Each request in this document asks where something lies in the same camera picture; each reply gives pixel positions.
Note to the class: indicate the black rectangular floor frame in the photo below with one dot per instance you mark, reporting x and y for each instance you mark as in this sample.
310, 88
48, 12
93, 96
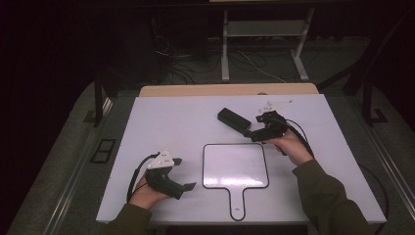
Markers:
102, 150

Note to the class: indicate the white paddle-shaped whiteboard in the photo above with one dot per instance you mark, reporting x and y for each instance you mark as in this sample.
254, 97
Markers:
235, 163

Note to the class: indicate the white metal stand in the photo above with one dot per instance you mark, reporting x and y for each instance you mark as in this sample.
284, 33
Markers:
264, 28

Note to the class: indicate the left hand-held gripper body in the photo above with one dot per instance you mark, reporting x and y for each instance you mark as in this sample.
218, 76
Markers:
163, 181

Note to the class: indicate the metal floor rail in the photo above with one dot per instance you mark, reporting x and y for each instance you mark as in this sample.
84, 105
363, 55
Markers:
388, 153
70, 186

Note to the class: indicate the black metal stand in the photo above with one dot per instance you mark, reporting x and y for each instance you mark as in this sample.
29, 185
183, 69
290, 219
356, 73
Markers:
367, 98
98, 98

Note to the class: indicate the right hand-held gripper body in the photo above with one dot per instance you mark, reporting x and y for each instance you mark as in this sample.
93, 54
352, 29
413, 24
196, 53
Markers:
275, 125

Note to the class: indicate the person's right hand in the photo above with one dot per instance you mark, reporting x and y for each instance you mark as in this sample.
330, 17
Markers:
292, 147

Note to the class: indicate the person's left hand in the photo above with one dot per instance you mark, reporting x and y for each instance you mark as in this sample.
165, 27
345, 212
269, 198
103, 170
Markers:
147, 196

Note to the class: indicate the wooden table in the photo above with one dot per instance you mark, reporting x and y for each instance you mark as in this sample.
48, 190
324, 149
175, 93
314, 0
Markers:
228, 89

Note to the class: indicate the black whiteboard eraser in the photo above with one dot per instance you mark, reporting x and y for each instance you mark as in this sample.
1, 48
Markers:
233, 118

